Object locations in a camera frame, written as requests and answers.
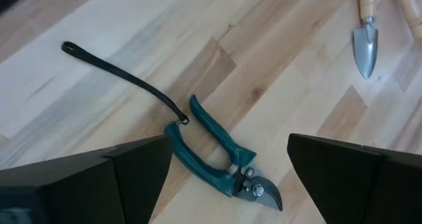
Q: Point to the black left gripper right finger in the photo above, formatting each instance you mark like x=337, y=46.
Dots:
x=362, y=184

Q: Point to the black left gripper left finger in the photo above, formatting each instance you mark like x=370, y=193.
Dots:
x=82, y=187

